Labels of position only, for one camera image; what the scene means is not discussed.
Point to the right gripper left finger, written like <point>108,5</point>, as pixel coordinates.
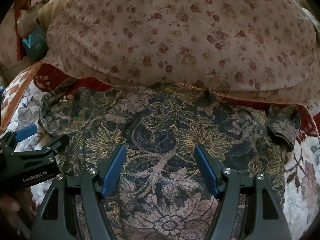
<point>56,218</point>

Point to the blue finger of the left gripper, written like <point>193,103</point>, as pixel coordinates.
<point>26,132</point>

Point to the pink floral bedsheet bundle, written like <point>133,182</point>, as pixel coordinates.
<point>263,49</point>

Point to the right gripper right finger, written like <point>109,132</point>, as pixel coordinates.
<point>263,215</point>

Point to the dark floral patterned garment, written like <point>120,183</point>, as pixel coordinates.
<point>160,193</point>

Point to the plush floral blanket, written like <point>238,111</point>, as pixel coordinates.
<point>301,206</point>

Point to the teal plastic bag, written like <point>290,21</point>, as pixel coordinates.
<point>36,45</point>

